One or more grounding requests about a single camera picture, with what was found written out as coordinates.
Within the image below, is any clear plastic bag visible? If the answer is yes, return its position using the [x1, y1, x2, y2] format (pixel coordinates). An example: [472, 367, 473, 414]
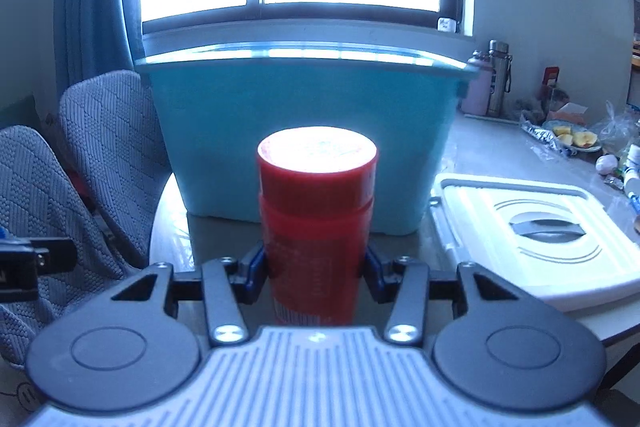
[589, 101, 639, 158]

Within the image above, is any red package on table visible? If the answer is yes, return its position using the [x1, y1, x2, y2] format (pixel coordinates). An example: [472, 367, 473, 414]
[539, 66, 560, 105]

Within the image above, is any silver foil snack wrapper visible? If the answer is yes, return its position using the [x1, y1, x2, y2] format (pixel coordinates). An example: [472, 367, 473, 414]
[518, 115, 576, 157]

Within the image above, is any teal plastic storage bin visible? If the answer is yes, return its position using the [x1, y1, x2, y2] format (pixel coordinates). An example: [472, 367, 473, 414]
[136, 41, 477, 236]

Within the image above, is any white tube bottle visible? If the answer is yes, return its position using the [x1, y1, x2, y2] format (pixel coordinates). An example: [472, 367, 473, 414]
[623, 143, 640, 199]

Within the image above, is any white plastic bin lid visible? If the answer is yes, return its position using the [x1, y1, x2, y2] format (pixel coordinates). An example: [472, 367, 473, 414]
[430, 174, 639, 312]

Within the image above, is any grey covered chair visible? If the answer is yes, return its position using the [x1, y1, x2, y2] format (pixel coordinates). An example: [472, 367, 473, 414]
[58, 70, 171, 268]
[1, 126, 138, 369]

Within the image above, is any white wall socket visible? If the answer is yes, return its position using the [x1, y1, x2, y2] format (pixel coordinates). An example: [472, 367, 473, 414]
[437, 17, 458, 34]

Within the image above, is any far grey covered chair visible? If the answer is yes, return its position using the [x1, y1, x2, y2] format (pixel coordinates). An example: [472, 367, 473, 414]
[58, 70, 171, 268]

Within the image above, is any plate of yellow fruit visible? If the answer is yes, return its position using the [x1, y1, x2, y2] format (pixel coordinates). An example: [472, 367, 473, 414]
[542, 120, 601, 153]

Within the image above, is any near grey covered chair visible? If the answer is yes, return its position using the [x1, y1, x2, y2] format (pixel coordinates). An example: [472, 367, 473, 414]
[1, 126, 138, 369]

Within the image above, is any white egg shaped object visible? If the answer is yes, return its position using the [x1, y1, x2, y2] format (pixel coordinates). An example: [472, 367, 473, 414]
[594, 154, 618, 176]

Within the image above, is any pink water bottle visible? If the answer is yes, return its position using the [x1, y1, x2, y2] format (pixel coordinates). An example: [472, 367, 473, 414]
[460, 50, 495, 116]

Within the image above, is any red cylindrical canister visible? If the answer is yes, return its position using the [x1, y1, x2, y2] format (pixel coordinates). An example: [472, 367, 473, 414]
[257, 126, 378, 326]

